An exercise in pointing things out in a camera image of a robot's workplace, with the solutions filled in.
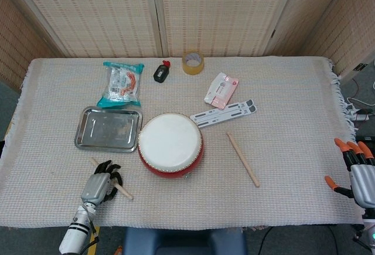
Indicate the white folding laptop stand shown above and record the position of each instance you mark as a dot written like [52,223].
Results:
[222,112]

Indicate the black bottle with red cap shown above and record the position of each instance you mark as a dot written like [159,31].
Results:
[160,74]

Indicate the teal snack bag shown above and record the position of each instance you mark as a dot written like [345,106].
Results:
[120,85]

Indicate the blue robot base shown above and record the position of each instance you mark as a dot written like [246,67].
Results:
[181,243]

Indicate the red drum with white skin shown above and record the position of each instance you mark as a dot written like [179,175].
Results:
[170,140]

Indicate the white woven tablecloth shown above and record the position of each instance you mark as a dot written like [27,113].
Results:
[293,120]

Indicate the right silver orange-tipped robot hand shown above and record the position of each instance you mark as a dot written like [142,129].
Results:
[363,178]

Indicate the wooden drumstick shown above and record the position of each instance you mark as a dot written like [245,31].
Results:
[124,193]
[243,159]

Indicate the rectangular metal tray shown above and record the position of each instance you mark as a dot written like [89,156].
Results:
[105,129]

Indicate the yellow packing tape roll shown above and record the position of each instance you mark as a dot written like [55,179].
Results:
[192,68]

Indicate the pink white wet wipes pack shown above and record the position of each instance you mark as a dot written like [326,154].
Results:
[221,91]

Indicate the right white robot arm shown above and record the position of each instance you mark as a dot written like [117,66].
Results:
[370,231]

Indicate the white power strip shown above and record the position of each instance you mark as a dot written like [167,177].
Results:
[361,117]

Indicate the bamboo folding screen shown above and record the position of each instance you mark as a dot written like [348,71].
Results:
[219,11]

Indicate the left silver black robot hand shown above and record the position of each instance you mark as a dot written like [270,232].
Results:
[95,186]

